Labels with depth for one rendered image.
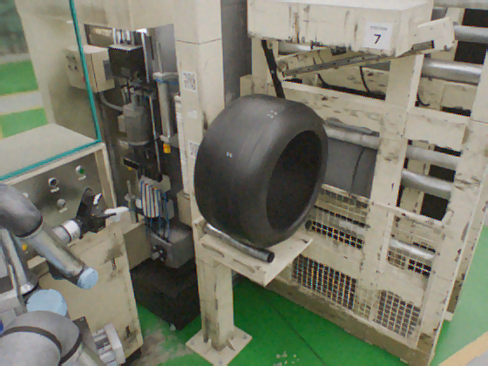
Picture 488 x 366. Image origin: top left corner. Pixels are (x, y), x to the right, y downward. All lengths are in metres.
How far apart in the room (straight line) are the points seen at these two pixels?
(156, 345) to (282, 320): 0.75
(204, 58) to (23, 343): 1.13
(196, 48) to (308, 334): 1.72
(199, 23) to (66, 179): 0.80
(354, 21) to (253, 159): 0.57
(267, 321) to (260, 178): 1.42
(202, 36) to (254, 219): 0.68
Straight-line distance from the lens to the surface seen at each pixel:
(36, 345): 0.89
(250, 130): 1.44
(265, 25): 1.74
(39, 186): 1.79
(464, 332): 2.88
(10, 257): 1.59
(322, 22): 1.60
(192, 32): 1.63
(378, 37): 1.52
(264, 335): 2.60
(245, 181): 1.40
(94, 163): 1.88
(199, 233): 1.84
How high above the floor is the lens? 1.97
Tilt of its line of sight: 29 degrees down
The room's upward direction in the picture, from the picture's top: 1 degrees counter-clockwise
